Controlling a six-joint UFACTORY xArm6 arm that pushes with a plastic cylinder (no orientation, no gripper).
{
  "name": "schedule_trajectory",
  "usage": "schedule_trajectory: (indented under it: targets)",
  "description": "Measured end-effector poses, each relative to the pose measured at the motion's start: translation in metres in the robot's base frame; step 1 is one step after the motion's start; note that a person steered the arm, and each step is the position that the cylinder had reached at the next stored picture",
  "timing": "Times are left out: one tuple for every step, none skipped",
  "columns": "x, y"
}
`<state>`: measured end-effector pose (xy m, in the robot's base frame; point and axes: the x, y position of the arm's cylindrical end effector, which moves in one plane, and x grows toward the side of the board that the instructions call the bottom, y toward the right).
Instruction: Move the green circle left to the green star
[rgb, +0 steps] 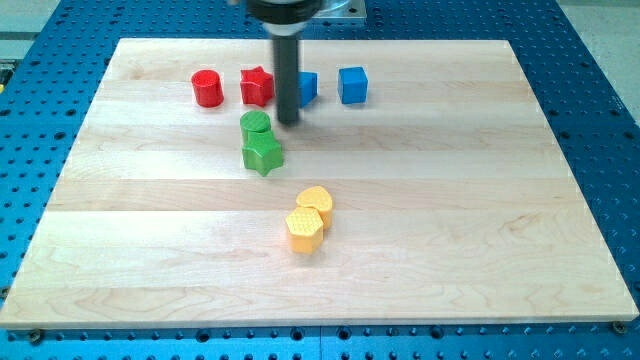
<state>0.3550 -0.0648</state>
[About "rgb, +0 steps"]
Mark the green circle block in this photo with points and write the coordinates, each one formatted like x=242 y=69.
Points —
x=254 y=121

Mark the black robot arm end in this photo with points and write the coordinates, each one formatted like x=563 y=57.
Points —
x=283 y=17

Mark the green star block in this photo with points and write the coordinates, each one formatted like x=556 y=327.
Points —
x=262 y=152

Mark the red star block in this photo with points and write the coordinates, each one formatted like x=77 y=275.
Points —
x=257 y=86

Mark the yellow heart block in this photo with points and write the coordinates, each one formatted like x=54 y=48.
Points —
x=318 y=198

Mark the yellow hexagon block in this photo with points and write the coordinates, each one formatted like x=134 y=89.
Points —
x=305 y=230

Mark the blue triangle block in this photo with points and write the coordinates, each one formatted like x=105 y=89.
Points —
x=308 y=87

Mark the blue cube block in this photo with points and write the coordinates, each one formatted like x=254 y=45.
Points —
x=352 y=85

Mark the light wooden board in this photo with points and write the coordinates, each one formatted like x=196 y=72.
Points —
x=453 y=202

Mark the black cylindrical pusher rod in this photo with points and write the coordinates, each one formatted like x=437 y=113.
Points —
x=286 y=77

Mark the red cylinder block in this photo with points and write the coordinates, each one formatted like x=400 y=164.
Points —
x=207 y=88

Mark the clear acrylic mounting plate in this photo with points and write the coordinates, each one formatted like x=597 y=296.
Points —
x=352 y=10

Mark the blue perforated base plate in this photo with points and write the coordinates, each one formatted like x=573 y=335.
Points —
x=49 y=93

